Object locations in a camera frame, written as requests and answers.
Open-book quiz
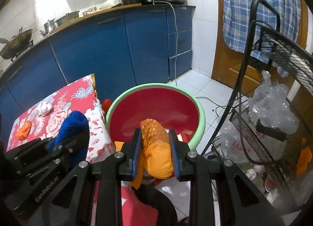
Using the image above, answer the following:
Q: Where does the steel pot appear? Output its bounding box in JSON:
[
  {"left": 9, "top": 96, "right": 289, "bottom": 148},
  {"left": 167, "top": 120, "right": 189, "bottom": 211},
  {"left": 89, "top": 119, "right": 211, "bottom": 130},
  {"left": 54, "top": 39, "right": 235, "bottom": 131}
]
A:
[{"left": 56, "top": 11, "right": 80, "bottom": 27}]

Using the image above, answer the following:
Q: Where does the orange flat cloth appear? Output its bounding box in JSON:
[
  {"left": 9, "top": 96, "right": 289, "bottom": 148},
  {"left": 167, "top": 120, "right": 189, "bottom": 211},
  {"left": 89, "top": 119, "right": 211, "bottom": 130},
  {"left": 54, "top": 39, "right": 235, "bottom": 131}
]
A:
[{"left": 15, "top": 121, "right": 32, "bottom": 141}]

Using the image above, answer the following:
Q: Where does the orange cloth bundle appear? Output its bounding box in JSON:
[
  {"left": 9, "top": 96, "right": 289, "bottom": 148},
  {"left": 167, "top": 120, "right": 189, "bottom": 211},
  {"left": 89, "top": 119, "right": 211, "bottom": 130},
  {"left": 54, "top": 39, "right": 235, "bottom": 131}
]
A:
[{"left": 131, "top": 119, "right": 174, "bottom": 189}]

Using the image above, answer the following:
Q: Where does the wooden door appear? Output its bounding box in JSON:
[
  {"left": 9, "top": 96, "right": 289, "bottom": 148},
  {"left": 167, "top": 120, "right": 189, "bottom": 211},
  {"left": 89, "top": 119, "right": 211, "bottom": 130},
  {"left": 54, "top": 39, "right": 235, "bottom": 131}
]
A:
[{"left": 211, "top": 0, "right": 310, "bottom": 95}]

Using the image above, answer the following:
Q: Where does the blue plaid curtain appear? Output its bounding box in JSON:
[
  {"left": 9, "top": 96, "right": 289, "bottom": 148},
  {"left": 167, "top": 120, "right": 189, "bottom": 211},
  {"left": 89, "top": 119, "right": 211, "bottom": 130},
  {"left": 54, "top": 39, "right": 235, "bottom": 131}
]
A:
[{"left": 222, "top": 0, "right": 301, "bottom": 65}]

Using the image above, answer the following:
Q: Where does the white printed plastic bag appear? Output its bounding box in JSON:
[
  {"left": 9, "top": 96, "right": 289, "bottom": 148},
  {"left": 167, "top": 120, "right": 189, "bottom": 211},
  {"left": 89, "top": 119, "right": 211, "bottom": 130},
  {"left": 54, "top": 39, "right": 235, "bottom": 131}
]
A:
[{"left": 217, "top": 120, "right": 258, "bottom": 163}]

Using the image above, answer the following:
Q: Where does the red green-rimmed basin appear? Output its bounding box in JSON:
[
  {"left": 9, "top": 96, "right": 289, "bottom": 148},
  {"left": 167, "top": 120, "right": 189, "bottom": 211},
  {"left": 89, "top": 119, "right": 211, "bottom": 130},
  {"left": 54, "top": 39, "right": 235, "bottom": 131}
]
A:
[{"left": 106, "top": 83, "right": 206, "bottom": 150}]

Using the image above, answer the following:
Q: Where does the red floral tablecloth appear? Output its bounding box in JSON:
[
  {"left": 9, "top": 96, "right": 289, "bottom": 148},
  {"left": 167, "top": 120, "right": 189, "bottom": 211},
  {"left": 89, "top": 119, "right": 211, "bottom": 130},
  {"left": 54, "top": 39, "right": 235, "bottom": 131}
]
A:
[{"left": 6, "top": 74, "right": 116, "bottom": 163}]

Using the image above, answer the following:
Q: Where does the clear plastic bag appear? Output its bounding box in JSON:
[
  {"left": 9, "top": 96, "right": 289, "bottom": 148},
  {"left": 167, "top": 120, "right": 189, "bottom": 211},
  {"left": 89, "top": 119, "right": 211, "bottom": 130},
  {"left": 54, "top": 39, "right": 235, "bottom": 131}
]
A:
[{"left": 248, "top": 71, "right": 299, "bottom": 134}]

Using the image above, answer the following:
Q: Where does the black wok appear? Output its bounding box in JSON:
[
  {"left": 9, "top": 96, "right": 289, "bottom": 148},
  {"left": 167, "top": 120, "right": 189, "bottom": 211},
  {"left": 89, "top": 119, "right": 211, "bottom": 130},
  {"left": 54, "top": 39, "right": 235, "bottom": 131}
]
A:
[{"left": 1, "top": 28, "right": 33, "bottom": 62}]

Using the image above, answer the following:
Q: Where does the white crumpled cloth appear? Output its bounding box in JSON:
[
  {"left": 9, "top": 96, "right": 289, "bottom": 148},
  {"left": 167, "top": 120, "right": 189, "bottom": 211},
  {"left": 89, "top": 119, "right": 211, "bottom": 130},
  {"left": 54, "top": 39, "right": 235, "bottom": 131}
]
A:
[{"left": 37, "top": 101, "right": 52, "bottom": 116}]

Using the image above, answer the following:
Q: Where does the blue kitchen cabinet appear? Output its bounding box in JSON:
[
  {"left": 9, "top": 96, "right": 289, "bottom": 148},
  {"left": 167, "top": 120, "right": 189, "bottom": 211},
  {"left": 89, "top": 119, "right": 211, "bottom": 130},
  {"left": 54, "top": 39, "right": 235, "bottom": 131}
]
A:
[{"left": 1, "top": 4, "right": 195, "bottom": 143}]

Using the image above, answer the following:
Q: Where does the blue knitted cloth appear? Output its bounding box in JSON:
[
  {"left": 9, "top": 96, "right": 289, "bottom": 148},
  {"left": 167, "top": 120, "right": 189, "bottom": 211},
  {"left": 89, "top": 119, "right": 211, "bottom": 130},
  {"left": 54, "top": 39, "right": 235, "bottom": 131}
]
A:
[{"left": 46, "top": 111, "right": 90, "bottom": 167}]

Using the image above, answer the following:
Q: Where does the white power cable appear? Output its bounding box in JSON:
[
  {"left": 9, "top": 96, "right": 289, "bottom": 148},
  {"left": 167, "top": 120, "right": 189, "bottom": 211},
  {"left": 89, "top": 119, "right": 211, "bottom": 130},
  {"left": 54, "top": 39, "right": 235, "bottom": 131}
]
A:
[{"left": 154, "top": 1, "right": 179, "bottom": 88}]

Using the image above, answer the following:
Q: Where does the black wire rack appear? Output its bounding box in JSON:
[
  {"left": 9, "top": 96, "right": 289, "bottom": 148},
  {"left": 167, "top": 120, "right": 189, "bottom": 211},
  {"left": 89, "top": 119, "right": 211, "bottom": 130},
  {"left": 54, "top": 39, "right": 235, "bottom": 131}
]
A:
[{"left": 207, "top": 0, "right": 312, "bottom": 193}]

